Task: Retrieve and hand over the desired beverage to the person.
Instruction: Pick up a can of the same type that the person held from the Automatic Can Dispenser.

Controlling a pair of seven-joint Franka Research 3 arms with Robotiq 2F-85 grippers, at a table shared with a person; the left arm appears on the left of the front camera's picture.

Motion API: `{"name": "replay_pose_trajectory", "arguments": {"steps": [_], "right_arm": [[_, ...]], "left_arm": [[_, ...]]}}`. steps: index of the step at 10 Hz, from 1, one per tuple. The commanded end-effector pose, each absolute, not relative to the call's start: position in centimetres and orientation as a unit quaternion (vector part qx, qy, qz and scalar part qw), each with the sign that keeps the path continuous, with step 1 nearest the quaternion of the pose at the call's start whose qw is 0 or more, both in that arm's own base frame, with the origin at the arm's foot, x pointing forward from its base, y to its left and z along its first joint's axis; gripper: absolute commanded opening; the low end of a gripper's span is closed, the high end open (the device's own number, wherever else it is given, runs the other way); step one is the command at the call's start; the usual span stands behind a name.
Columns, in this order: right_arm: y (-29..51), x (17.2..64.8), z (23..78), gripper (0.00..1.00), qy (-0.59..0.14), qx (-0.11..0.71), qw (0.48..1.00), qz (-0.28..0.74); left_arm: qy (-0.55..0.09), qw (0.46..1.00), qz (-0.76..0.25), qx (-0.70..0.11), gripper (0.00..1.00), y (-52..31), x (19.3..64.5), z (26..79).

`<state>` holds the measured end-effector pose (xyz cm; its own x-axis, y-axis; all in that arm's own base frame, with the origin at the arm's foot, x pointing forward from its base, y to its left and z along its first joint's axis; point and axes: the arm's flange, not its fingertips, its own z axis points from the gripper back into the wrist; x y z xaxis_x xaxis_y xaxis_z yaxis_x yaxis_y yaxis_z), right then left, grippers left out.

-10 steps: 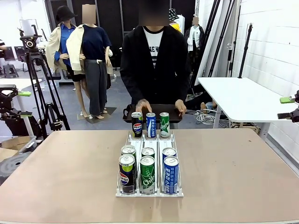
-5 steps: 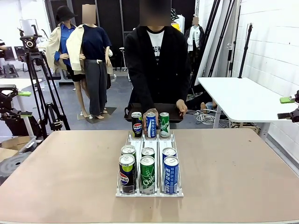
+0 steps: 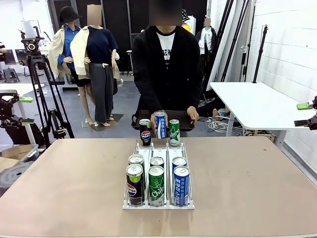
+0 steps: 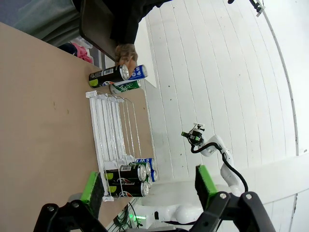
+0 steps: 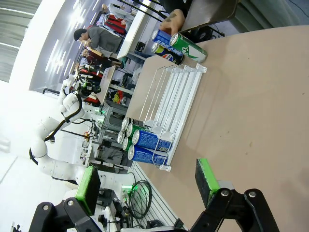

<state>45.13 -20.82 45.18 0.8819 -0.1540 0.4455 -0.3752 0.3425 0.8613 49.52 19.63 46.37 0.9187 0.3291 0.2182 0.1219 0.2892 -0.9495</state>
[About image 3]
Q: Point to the tall black camera tripod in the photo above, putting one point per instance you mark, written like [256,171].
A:
[33,57]

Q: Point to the seated person in background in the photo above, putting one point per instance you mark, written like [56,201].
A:
[210,104]

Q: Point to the mannequin with yellow hoodie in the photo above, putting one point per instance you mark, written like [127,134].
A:
[190,24]

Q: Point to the person's left hand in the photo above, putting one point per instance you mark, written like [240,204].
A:
[193,115]

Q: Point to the short black tripod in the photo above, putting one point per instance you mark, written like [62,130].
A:
[56,124]

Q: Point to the black Pepsi can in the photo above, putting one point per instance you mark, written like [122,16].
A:
[145,134]
[136,159]
[135,188]

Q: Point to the grey mannequin base plate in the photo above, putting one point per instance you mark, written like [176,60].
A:
[116,118]

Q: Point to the mannequin with navy top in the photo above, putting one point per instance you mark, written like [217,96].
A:
[99,62]

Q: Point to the open cardboard box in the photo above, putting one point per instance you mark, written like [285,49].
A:
[17,151]

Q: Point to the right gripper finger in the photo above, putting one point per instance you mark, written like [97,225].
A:
[304,106]
[303,122]

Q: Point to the green Chilsung cider can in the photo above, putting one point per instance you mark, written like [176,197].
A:
[156,189]
[157,161]
[174,134]

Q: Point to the dark brown serving tray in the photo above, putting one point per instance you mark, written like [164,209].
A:
[184,120]

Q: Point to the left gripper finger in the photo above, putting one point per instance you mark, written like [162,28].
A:
[26,99]
[27,121]

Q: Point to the black backpack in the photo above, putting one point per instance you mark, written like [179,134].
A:
[29,136]

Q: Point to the person's left forearm black sleeve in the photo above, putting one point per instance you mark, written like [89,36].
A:
[193,91]

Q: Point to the white three-lane can rack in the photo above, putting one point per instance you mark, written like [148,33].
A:
[158,151]

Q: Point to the grey round base plate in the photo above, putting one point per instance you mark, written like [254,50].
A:
[13,174]

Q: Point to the flat cardboard sheet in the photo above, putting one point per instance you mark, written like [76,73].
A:
[7,163]

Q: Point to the black leaning stand poles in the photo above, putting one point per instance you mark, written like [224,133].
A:
[229,42]

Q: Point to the person's right hand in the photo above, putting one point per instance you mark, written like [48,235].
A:
[153,124]

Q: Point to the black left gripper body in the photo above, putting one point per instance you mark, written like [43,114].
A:
[5,106]

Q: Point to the person in black cardigan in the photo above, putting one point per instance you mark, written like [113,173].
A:
[166,74]

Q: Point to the mannequin with white jacket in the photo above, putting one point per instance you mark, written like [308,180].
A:
[206,37]

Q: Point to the black light stand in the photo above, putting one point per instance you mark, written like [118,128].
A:
[260,54]

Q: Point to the blue Pocari Sweat can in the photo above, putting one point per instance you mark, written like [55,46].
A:
[161,126]
[181,188]
[178,161]

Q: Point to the mannequin with black hat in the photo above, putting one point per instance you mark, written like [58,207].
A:
[67,42]

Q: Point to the person's right forearm black sleeve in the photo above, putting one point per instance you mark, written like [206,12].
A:
[148,99]

